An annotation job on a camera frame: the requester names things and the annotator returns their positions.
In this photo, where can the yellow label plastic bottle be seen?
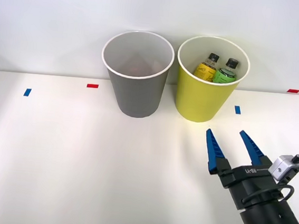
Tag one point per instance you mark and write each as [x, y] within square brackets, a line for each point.
[205, 71]

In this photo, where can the yellow-green plastic waste bin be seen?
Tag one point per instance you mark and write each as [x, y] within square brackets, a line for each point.
[198, 100]

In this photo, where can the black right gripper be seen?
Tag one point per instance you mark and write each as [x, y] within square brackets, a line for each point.
[256, 187]

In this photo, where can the green label plastic bottle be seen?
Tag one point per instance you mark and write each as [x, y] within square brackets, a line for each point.
[223, 76]

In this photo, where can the grey plastic waste bin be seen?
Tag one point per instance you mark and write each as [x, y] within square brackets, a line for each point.
[137, 97]

